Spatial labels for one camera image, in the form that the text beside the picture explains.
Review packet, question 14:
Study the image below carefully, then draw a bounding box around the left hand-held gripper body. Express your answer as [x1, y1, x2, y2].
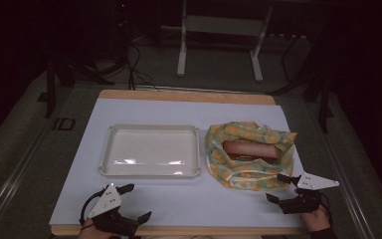
[89, 183, 139, 237]

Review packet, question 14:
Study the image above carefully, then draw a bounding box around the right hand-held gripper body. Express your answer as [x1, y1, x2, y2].
[279, 171, 340, 215]

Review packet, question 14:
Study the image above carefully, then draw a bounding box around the yellow green patterned cloth bag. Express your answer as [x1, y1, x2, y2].
[205, 120, 298, 192]

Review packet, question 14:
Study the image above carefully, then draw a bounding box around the pink sausage roll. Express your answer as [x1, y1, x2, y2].
[222, 139, 280, 164]

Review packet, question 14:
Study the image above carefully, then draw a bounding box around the white plastic tray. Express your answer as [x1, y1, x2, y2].
[97, 123, 203, 180]

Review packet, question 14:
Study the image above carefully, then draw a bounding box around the person's left hand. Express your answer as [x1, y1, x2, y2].
[78, 218, 113, 239]

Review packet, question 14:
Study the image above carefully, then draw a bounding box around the person's right hand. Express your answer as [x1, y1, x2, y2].
[299, 205, 332, 233]

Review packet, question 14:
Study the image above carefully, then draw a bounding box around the white paper sheet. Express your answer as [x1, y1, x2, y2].
[49, 97, 308, 229]

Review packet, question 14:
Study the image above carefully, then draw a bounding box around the black stand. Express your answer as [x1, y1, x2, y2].
[268, 31, 335, 134]
[36, 49, 129, 120]

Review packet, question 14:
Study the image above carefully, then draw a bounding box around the wooden table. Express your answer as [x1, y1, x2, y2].
[49, 89, 310, 237]

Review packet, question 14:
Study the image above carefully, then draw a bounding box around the white metal stand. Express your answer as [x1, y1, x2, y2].
[176, 0, 275, 83]

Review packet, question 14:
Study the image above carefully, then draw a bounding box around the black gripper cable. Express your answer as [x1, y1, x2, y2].
[79, 189, 106, 231]
[318, 191, 334, 225]

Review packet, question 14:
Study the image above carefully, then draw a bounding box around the metal floor rail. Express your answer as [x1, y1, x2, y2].
[0, 114, 59, 233]
[309, 106, 379, 239]

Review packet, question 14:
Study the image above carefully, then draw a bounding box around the black floor bracket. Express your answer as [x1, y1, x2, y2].
[52, 117, 77, 131]

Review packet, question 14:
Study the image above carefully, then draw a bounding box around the black floor cable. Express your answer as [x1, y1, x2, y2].
[124, 42, 161, 92]

